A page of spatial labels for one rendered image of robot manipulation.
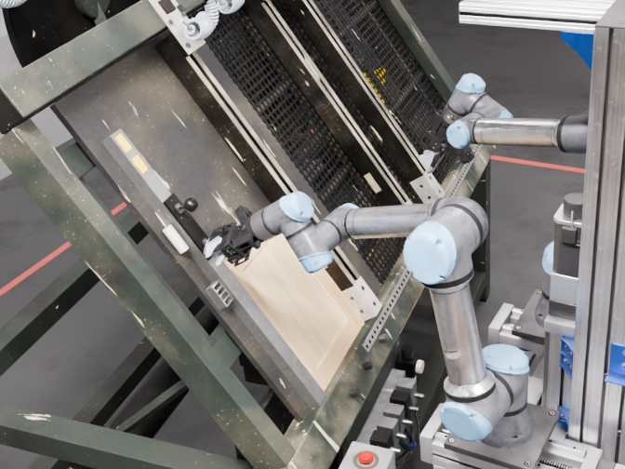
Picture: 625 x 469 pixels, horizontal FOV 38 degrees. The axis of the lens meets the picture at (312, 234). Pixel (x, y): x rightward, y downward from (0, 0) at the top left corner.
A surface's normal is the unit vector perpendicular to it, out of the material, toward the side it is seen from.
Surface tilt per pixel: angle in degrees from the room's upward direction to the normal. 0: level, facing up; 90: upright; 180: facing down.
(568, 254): 90
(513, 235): 0
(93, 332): 0
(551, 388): 90
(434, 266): 83
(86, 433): 0
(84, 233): 90
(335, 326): 57
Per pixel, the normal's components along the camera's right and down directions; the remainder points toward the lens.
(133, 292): -0.38, 0.50
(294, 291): 0.72, -0.37
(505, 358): -0.01, -0.91
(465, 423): -0.58, 0.56
